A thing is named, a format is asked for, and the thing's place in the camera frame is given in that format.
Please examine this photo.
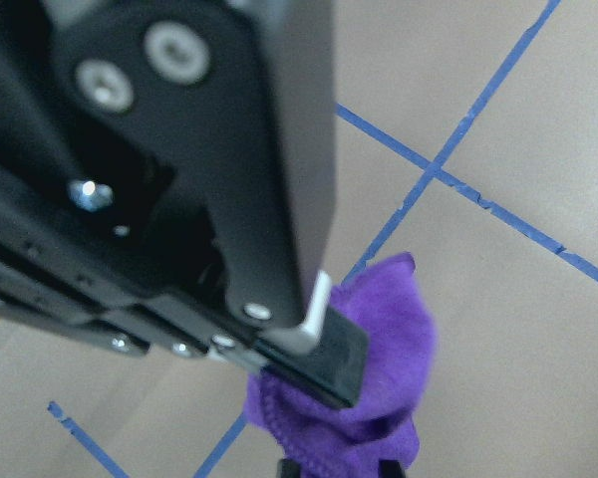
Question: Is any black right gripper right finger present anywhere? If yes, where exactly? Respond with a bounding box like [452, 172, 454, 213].
[43, 1, 368, 409]

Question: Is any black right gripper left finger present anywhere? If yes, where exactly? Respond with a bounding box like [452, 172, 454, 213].
[0, 165, 264, 373]

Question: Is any purple towel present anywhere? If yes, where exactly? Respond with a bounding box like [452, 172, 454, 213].
[243, 252, 437, 477]

